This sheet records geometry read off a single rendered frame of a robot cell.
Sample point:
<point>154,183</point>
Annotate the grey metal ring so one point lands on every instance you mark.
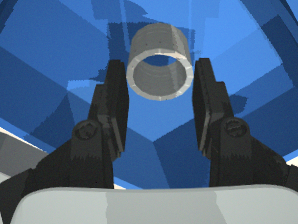
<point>164,82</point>

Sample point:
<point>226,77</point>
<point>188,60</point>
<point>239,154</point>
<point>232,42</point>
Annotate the blue crate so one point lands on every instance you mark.
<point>54,52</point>

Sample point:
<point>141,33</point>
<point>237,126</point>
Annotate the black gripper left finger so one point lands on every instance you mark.
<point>96,142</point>

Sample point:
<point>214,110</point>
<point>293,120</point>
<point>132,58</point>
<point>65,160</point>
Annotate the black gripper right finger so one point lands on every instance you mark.
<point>225,140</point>

